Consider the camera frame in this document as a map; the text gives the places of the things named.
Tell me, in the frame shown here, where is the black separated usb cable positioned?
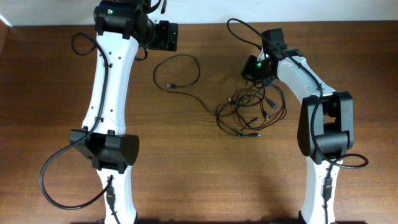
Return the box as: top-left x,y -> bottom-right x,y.
152,54 -> 218,115

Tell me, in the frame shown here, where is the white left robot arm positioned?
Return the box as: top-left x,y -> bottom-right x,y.
70,1 -> 178,223

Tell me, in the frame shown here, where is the black cable bundle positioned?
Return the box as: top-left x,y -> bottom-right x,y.
214,80 -> 287,138

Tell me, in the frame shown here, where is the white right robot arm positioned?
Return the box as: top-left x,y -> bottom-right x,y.
242,29 -> 354,224

